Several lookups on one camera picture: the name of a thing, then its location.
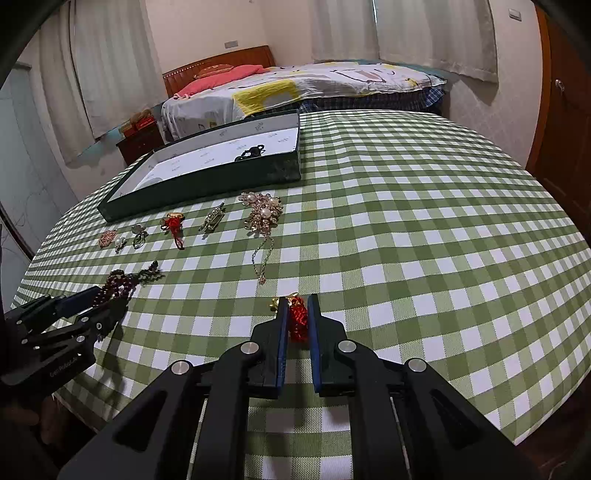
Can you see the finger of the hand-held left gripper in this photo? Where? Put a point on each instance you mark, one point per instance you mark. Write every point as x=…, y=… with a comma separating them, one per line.
x=92, y=323
x=76, y=297

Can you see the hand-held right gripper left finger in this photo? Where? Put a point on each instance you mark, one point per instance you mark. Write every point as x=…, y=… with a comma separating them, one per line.
x=282, y=332

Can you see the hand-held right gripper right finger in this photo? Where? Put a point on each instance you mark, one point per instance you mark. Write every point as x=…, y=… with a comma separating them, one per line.
x=315, y=337

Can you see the red knot gold charm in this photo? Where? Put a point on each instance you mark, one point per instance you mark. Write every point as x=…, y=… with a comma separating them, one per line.
x=299, y=321
x=174, y=224

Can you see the dark green jewelry box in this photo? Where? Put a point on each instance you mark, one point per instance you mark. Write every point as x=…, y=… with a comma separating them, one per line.
x=207, y=182

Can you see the person's left hand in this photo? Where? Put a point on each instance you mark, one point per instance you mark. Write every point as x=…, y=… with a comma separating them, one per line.
x=44, y=415

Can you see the rose gold ornament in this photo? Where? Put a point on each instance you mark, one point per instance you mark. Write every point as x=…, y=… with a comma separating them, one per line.
x=107, y=239

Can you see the silver earring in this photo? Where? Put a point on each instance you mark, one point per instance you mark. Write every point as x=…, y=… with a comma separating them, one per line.
x=139, y=237

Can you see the silver rhinestone clip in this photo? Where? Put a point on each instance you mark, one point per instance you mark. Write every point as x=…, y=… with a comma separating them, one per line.
x=213, y=217

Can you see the frosted glass sliding door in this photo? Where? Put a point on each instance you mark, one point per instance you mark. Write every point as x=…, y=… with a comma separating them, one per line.
x=27, y=161

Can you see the dark wooden nightstand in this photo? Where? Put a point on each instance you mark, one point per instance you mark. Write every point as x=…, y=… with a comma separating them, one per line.
x=138, y=145

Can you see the black hair ornament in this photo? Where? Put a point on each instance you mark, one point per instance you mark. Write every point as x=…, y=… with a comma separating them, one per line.
x=249, y=152

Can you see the red gift boxes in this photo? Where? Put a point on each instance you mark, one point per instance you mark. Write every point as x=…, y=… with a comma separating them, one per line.
x=141, y=123

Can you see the white curtain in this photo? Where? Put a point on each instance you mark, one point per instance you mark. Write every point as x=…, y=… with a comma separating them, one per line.
x=111, y=64
x=438, y=32
x=344, y=27

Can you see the blue plaid blanket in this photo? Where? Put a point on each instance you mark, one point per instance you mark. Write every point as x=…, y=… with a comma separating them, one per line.
x=369, y=99

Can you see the printed bedsheet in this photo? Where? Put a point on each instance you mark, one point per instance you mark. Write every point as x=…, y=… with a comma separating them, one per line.
x=286, y=87

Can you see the pink pillow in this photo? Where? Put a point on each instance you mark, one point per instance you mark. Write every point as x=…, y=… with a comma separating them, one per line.
x=217, y=81

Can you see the orange embroidered cushion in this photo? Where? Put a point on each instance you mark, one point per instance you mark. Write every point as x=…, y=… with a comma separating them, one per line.
x=213, y=70

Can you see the wooden headboard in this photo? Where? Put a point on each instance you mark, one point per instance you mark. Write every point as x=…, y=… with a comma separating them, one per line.
x=221, y=57

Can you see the metal door knob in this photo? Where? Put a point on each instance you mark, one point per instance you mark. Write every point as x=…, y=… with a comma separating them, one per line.
x=559, y=85

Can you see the white light switch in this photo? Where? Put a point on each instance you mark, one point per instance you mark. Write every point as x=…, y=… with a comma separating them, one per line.
x=515, y=14

